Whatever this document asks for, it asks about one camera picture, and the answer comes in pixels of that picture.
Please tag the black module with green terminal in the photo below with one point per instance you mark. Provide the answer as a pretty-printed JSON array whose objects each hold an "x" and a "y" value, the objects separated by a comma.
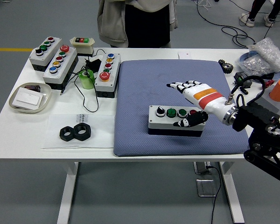
[{"x": 241, "y": 78}]

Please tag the white shallow tray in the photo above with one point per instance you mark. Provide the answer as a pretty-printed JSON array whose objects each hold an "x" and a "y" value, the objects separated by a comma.
[{"x": 45, "y": 98}]

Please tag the blue-grey padded mat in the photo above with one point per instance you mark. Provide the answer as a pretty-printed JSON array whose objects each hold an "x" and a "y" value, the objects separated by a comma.
[{"x": 140, "y": 93}]

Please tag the grey box with black knob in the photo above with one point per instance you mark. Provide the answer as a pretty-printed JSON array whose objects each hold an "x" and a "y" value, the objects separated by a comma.
[{"x": 38, "y": 61}]

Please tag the small black connector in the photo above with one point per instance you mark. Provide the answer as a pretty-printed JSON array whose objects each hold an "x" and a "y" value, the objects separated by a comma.
[{"x": 244, "y": 90}]

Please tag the bubble wrap bag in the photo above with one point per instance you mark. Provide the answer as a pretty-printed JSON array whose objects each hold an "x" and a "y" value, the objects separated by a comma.
[{"x": 270, "y": 51}]

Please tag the person in background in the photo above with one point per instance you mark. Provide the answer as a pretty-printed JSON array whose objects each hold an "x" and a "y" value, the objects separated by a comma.
[{"x": 250, "y": 22}]

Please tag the white wall switch panel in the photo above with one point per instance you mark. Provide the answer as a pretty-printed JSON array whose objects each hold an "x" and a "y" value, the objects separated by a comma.
[{"x": 28, "y": 97}]

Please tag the cream switch box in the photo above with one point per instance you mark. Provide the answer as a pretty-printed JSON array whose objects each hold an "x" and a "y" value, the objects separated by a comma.
[{"x": 84, "y": 47}]

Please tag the white table leg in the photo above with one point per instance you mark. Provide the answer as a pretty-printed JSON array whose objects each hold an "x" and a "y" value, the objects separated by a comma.
[
  {"x": 233, "y": 193},
  {"x": 67, "y": 193}
]

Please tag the five-button box with mushroom button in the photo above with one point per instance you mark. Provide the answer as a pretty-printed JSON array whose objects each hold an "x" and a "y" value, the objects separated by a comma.
[{"x": 105, "y": 86}]

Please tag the dark brown small item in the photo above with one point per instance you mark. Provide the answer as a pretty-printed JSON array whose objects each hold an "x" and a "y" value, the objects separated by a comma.
[{"x": 33, "y": 88}]

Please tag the clear printed plastic bag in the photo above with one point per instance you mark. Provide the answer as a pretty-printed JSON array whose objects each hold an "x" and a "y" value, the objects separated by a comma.
[{"x": 100, "y": 133}]

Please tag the green tape roll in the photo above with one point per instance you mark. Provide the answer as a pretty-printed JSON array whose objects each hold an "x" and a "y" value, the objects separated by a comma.
[{"x": 86, "y": 81}]

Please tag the long five-button grey control box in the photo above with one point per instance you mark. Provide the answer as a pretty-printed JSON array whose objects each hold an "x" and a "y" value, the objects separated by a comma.
[{"x": 66, "y": 61}]

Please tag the metal floor socket box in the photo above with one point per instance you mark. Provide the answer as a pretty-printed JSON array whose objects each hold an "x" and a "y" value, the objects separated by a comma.
[{"x": 205, "y": 187}]

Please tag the grey under-table power box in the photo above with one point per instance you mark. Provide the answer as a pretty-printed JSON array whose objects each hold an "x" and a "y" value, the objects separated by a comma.
[{"x": 200, "y": 168}]

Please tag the four-button grey control box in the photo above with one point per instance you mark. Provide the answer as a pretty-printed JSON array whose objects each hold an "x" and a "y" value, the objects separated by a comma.
[{"x": 163, "y": 123}]

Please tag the red clip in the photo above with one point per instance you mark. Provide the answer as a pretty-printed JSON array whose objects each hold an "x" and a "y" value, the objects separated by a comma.
[{"x": 268, "y": 82}]

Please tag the black hex nut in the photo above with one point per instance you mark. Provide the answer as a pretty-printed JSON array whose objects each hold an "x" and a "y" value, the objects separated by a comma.
[
  {"x": 87, "y": 134},
  {"x": 63, "y": 135}
]

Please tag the clear bag of silvery parts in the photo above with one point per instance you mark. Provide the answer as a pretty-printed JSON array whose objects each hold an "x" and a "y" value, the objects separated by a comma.
[{"x": 254, "y": 65}]

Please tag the black metal gear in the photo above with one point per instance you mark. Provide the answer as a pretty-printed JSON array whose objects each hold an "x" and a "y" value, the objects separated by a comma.
[{"x": 227, "y": 68}]

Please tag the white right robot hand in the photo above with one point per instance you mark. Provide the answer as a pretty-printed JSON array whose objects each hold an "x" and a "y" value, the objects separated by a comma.
[{"x": 207, "y": 98}]

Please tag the black power adapter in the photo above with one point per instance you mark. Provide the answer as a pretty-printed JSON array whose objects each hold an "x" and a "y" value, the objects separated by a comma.
[{"x": 94, "y": 64}]

